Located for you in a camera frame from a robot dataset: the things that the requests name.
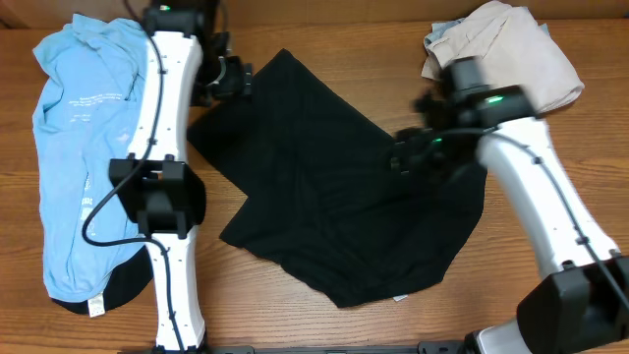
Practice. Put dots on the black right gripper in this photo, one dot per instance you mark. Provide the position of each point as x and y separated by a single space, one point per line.
413 150

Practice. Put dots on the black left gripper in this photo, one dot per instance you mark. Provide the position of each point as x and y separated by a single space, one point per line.
244 77

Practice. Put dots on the black t-shirt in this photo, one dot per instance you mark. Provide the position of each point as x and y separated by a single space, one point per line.
322 202

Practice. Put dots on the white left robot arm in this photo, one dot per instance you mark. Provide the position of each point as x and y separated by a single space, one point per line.
188 62

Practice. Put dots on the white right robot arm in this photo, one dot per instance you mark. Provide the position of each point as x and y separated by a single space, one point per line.
581 302

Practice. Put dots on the folded beige trousers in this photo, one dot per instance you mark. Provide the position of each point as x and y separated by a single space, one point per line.
513 50

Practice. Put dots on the light blue t-shirt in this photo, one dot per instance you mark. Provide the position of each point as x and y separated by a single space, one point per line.
86 115

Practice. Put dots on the black garment under blue shirt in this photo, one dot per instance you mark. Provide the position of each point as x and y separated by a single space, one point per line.
126 282

